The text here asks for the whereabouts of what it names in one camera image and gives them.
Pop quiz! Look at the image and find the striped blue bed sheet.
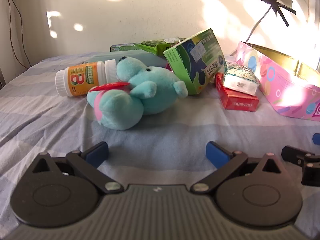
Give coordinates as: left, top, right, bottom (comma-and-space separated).
0, 52, 320, 240

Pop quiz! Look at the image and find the teal plush toy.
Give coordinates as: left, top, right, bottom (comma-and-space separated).
86, 56, 188, 130

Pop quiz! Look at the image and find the thin brown wall wire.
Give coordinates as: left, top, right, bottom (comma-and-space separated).
5, 0, 29, 69

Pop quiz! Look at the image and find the white green tissue packet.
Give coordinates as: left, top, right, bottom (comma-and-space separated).
222, 61, 260, 96

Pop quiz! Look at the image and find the white orange-label vitamin bottle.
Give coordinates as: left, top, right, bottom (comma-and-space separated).
55, 59, 118, 97

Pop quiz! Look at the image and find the white power cable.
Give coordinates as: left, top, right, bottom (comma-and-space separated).
246, 0, 275, 42

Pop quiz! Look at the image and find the red cigarette box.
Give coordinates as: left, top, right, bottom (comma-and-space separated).
215, 72, 260, 110

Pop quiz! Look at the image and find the black tape cross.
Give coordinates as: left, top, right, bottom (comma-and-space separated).
257, 0, 297, 27

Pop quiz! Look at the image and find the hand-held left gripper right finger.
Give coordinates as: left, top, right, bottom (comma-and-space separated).
191, 141, 288, 194

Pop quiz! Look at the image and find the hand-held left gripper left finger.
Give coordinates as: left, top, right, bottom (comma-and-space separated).
32, 141, 125, 194

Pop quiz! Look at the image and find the green blue toothpaste box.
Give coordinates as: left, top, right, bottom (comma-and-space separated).
111, 37, 187, 56

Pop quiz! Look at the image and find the large green carton box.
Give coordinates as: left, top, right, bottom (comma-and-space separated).
163, 28, 226, 95

